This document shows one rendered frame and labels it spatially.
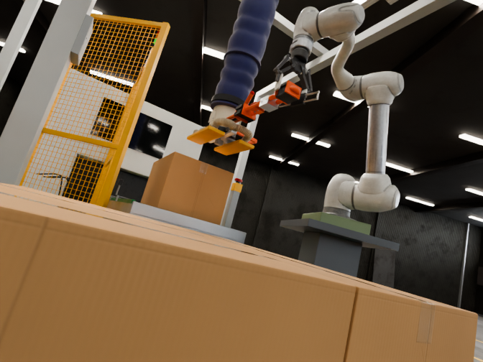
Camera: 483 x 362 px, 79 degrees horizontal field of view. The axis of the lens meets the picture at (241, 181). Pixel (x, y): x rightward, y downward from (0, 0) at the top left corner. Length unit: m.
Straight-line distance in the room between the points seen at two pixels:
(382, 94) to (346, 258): 0.89
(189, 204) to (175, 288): 1.41
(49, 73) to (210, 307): 2.17
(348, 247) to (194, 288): 1.44
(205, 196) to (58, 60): 1.35
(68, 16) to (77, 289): 2.33
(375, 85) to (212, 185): 1.06
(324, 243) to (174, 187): 0.89
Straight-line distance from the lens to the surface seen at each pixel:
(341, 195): 1.76
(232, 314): 0.37
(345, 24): 1.35
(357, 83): 1.81
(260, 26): 1.97
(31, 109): 2.32
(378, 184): 1.70
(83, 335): 0.33
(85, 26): 2.51
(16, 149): 2.29
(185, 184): 1.73
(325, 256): 1.67
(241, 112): 1.50
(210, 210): 1.78
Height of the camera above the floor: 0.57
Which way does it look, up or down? 11 degrees up
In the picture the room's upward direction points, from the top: 15 degrees clockwise
